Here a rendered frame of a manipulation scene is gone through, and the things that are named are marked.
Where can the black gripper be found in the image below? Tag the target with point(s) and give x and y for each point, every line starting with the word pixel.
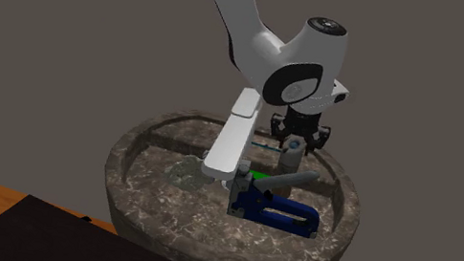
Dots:
pixel 302 122

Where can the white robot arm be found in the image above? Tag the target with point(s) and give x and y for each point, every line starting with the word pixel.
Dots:
pixel 263 55

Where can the grey bottle with blue cap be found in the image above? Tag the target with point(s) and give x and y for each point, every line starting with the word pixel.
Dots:
pixel 291 158

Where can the thin teal pen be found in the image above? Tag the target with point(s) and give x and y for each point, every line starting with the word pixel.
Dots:
pixel 265 145

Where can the green flat object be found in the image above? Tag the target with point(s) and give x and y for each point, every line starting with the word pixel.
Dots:
pixel 260 175

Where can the white oblong object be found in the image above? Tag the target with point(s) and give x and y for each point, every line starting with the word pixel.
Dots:
pixel 232 144

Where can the blue staple gun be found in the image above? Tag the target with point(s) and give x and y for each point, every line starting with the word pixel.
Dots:
pixel 257 203

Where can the grey crumpled lump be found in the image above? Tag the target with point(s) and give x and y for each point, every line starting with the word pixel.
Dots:
pixel 187 173

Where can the round dark marble table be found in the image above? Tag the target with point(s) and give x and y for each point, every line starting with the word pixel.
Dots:
pixel 196 232

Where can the dark robot stand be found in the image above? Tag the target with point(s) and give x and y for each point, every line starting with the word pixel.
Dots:
pixel 89 248

